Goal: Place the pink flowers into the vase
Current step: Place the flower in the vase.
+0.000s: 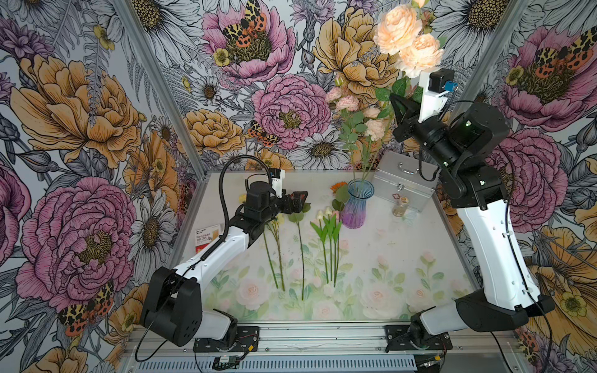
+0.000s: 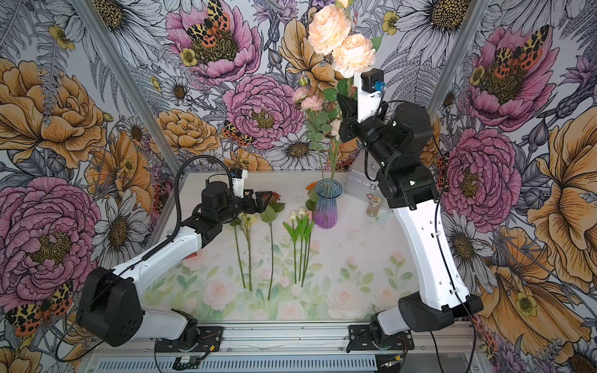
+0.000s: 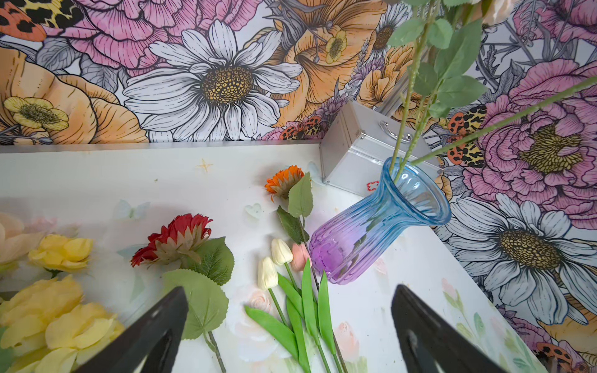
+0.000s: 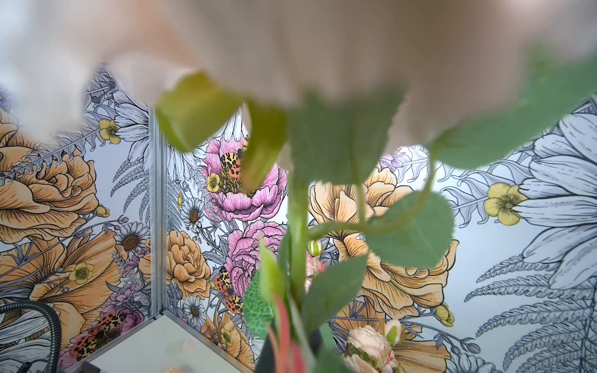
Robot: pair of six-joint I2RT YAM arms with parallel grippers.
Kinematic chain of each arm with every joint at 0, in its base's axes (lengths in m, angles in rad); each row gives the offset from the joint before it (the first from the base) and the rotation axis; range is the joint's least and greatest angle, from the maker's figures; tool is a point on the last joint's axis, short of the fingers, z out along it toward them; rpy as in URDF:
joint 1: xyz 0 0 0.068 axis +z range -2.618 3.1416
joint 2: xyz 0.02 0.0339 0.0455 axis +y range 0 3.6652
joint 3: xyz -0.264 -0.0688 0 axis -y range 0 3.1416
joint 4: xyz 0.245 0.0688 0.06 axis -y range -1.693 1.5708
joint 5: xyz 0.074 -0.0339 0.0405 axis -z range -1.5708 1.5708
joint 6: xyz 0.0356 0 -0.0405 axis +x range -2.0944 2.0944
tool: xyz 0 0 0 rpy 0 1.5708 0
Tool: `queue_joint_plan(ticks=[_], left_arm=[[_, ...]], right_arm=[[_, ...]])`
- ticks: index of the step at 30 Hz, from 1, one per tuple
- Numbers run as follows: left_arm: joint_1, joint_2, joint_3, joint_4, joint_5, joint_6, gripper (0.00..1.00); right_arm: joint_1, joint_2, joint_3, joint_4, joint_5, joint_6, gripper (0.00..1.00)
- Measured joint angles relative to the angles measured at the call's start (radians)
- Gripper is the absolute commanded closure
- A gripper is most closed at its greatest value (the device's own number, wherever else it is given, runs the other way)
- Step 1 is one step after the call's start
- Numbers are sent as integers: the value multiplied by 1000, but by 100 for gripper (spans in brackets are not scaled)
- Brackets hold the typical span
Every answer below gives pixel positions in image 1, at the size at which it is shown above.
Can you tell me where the peach rose flower stem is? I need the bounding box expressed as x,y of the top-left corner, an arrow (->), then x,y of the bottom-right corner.
374,5 -> 444,96

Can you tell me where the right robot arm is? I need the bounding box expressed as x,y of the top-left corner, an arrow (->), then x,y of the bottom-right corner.
388,94 -> 555,348

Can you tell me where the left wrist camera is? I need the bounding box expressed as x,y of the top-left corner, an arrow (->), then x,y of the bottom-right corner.
269,168 -> 285,198

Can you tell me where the red flower stem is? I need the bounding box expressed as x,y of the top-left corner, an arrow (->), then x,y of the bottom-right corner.
289,203 -> 310,300

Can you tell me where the small glass bottle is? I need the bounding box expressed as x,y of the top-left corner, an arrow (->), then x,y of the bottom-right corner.
392,196 -> 410,217

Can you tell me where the white tulip bunch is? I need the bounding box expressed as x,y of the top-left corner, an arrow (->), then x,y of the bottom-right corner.
310,207 -> 342,287

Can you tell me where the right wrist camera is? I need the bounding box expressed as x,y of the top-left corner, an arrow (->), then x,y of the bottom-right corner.
418,68 -> 458,123

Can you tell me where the red bandage box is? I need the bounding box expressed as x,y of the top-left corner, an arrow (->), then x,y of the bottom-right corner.
194,225 -> 221,253

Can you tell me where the pink carnation flower stem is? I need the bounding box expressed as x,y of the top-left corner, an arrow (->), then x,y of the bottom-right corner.
326,75 -> 371,180

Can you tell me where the silver metal case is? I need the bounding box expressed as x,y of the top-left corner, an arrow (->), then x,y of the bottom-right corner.
372,151 -> 438,213

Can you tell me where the orange gerbera flower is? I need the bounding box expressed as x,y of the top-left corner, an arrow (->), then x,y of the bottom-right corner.
331,182 -> 350,212

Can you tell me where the pale pink flower stem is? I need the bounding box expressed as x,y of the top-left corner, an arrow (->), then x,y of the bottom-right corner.
362,107 -> 388,180

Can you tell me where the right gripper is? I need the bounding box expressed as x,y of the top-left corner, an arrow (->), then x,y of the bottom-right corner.
388,92 -> 464,170

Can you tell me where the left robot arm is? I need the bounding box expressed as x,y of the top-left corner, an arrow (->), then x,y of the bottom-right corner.
140,181 -> 308,351

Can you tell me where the purple blue glass vase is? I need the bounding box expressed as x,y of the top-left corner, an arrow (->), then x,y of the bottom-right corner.
340,179 -> 375,229

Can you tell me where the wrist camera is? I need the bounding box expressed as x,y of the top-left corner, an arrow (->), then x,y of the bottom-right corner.
269,168 -> 285,198
418,68 -> 458,123

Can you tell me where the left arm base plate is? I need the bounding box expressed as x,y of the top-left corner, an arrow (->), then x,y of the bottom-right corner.
193,326 -> 261,354

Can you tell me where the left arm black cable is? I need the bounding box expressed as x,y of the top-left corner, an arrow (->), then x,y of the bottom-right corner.
134,154 -> 274,364

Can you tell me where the aluminium front rail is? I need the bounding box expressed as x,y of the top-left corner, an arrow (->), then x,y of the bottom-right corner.
118,322 -> 533,372

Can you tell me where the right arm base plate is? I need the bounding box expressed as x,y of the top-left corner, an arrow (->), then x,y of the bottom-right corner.
383,324 -> 452,353

